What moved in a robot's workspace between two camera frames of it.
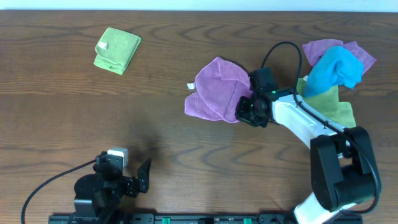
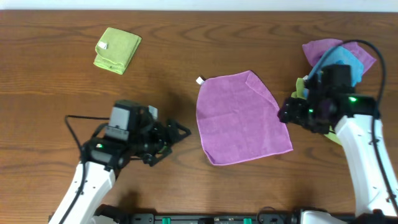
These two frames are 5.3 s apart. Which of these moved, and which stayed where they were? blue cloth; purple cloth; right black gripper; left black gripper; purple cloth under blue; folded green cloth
Moved: right black gripper; purple cloth; left black gripper
Stayed: blue cloth; purple cloth under blue; folded green cloth
